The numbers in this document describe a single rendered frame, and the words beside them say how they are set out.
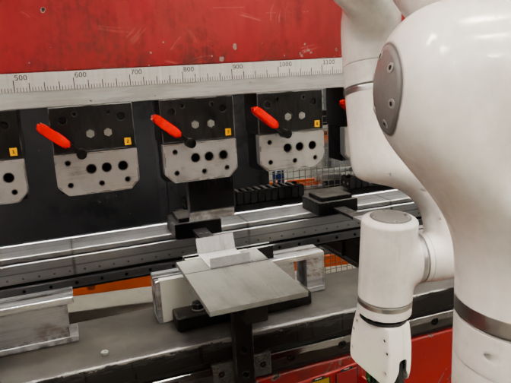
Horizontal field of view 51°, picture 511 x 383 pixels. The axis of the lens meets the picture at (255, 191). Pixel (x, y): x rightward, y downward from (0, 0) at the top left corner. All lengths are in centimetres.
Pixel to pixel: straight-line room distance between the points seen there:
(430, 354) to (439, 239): 55
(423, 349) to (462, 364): 87
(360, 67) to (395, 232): 25
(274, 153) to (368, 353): 46
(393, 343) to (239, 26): 65
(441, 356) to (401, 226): 64
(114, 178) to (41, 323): 32
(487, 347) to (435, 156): 16
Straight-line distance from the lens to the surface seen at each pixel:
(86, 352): 111
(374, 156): 80
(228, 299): 94
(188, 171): 107
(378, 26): 82
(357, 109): 82
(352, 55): 84
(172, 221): 136
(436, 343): 135
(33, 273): 139
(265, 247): 119
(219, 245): 118
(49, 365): 110
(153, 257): 140
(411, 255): 81
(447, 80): 35
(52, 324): 115
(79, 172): 104
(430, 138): 36
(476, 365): 46
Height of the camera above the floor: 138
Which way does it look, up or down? 13 degrees down
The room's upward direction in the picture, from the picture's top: 3 degrees counter-clockwise
